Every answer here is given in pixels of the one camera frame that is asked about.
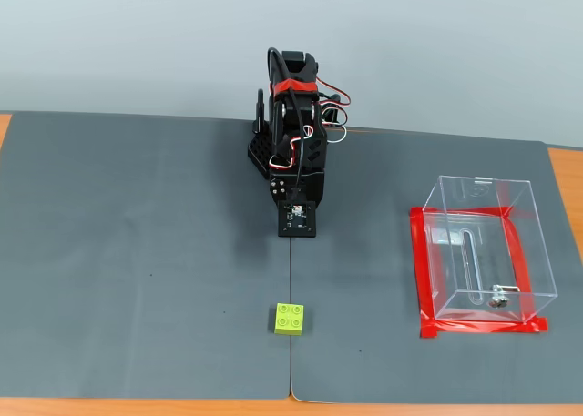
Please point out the black table clamp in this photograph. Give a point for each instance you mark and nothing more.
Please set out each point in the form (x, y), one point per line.
(260, 111)
(334, 102)

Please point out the metal box lock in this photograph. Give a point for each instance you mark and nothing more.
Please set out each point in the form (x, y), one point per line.
(498, 300)

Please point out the transparent acrylic box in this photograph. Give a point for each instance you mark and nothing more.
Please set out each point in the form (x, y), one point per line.
(537, 252)

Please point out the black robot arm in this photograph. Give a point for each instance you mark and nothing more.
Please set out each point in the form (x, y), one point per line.
(314, 152)

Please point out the green lego block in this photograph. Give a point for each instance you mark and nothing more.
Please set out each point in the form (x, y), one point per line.
(289, 320)

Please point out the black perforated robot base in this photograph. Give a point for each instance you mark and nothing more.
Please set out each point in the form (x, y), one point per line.
(257, 152)

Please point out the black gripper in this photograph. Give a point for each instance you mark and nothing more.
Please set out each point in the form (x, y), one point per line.
(276, 187)

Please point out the red tape band on arm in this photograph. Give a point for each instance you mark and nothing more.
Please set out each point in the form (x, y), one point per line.
(296, 87)

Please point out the red tape strip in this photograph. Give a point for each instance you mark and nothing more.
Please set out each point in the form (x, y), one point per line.
(478, 327)
(464, 210)
(517, 252)
(421, 270)

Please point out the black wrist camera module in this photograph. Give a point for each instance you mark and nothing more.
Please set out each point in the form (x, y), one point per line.
(303, 225)

